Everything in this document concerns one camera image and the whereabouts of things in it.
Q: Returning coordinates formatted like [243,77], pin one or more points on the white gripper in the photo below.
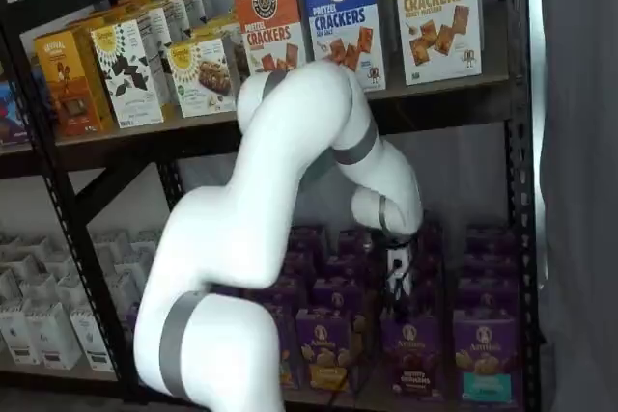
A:
[405,257]

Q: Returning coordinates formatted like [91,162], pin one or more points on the purple box brown patch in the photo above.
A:
[410,364]

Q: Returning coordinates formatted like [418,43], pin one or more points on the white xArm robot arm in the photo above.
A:
[217,238]

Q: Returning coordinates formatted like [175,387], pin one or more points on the purple box yellow patch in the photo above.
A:
[326,354]

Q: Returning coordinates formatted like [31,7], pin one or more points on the purple box teal patch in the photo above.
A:
[487,359]

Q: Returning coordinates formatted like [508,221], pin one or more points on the purple box green patch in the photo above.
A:
[289,344]

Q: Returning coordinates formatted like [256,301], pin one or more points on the white carton box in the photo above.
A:
[147,240]
[53,339]
[72,289]
[113,240]
[38,289]
[94,342]
[135,265]
[8,291]
[63,260]
[17,339]
[123,291]
[29,262]

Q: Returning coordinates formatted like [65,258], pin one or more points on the yellow pretzel crackers box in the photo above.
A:
[434,21]

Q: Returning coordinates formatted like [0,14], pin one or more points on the white almond flour bars box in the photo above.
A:
[227,31]
[203,79]

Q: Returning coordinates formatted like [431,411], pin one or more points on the blue pretzel crackers box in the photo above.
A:
[343,11]

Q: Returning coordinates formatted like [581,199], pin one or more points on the orange pretzel crackers box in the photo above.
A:
[268,21]

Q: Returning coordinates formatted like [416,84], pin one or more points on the white Sweet Thins box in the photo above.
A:
[125,74]

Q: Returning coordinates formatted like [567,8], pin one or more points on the orange brown snack box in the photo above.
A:
[67,84]
[92,21]

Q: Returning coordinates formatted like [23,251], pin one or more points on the blue snack box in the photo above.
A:
[12,113]

